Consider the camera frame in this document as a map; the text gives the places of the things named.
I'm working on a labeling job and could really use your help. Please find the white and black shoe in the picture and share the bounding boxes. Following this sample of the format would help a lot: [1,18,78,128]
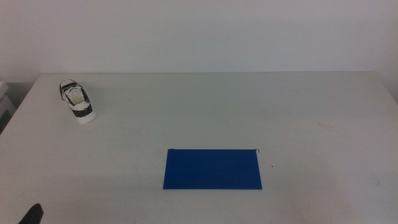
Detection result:
[58,78,96,125]

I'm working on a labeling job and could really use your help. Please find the blue rectangular mat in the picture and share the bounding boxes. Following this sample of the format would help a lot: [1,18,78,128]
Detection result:
[162,148,263,190]

